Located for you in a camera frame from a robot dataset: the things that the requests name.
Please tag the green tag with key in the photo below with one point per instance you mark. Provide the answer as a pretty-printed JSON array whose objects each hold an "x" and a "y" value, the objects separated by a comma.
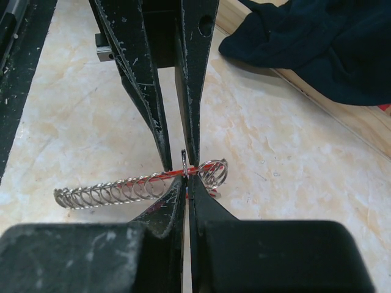
[{"x": 184, "y": 163}]

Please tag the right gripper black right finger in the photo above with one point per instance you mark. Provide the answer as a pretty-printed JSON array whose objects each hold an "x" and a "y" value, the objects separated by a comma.
[{"x": 233, "y": 255}]

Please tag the red cloth in tray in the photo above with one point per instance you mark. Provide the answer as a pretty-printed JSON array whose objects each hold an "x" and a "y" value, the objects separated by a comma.
[{"x": 386, "y": 108}]

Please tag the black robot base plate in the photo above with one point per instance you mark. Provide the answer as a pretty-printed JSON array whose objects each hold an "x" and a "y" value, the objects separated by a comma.
[{"x": 20, "y": 67}]

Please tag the red tag with key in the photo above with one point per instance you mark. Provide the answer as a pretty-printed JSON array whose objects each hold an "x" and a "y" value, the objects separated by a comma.
[{"x": 214, "y": 193}]

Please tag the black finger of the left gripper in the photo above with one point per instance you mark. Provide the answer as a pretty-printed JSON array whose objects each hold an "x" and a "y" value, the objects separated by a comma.
[
  {"x": 142, "y": 85},
  {"x": 194, "y": 26}
]

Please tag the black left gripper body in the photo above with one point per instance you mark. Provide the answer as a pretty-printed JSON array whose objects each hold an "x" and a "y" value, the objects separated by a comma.
[{"x": 159, "y": 33}]

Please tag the dark navy vest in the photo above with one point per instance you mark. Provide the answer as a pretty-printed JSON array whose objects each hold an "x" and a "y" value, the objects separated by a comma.
[{"x": 340, "y": 48}]

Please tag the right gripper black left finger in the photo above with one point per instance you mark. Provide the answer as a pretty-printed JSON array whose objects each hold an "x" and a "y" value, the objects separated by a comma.
[{"x": 143, "y": 255}]

